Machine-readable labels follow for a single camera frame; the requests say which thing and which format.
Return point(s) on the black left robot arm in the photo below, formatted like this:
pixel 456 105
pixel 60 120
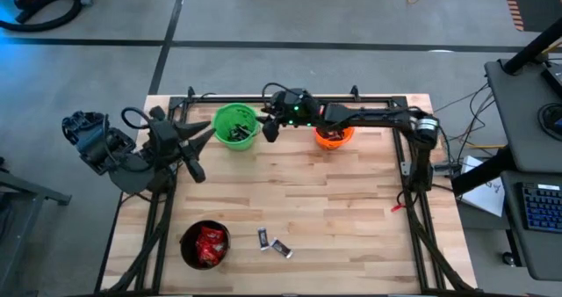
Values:
pixel 127 174

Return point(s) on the red Skittles pack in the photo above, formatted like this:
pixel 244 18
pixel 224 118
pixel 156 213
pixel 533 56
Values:
pixel 211 237
pixel 206 255

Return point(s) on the black slanted desk strut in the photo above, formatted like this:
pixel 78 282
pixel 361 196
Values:
pixel 483 171

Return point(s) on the green plastic bucket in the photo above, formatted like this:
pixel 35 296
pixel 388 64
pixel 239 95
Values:
pixel 221 117

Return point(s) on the brown PayDay bar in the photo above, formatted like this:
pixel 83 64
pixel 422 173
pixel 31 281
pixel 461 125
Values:
pixel 331 135

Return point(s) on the black backlit keyboard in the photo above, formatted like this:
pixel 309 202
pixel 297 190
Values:
pixel 542 207

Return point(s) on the orange pumpkin bucket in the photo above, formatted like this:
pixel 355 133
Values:
pixel 333 145

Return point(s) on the grey desk top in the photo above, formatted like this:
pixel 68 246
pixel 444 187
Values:
pixel 522 99

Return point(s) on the black power strip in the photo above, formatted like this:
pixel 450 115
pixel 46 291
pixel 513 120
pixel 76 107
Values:
pixel 445 168

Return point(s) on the dark Hershey's bar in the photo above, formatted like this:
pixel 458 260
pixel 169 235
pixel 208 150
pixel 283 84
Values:
pixel 232 135
pixel 281 247
pixel 245 131
pixel 262 238

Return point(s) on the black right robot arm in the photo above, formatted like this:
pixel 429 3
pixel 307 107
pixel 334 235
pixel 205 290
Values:
pixel 373 114

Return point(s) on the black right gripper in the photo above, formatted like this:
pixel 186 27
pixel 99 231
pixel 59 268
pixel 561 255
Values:
pixel 294 110

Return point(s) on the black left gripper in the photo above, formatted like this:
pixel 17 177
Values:
pixel 167 141

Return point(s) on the grey keyboard desk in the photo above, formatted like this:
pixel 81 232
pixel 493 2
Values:
pixel 533 253

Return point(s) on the black caster wheel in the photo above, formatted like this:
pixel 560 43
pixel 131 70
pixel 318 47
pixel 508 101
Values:
pixel 508 258

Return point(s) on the dark mat striped edge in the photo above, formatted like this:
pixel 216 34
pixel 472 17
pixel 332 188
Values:
pixel 527 24

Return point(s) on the round black pad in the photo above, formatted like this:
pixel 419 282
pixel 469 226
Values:
pixel 546 112

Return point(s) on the white paper sheet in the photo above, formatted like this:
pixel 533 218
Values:
pixel 487 196

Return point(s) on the grey metal bench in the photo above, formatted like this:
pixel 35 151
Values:
pixel 35 190

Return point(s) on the black plastic bucket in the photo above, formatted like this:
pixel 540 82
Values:
pixel 189 244

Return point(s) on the small red tag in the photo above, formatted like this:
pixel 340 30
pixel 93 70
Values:
pixel 396 207

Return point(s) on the black desk device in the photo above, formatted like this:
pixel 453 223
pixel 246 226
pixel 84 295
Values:
pixel 554 79

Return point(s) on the black slanted stand pole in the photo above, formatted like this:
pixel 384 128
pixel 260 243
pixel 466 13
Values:
pixel 533 46

